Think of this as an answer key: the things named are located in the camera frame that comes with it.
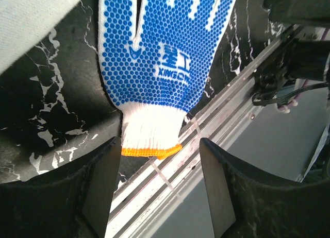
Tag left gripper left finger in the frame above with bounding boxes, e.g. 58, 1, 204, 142
1, 137, 121, 237

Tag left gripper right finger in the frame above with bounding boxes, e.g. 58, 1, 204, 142
200, 138, 329, 237

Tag blue dotted white glove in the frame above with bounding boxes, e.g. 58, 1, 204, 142
98, 0, 236, 159

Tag plain white knit glove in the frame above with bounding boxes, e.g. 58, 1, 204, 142
1, 0, 80, 73

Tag front aluminium rail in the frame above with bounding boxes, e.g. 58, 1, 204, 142
105, 39, 281, 237

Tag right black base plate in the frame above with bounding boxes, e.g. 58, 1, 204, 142
252, 28, 329, 111

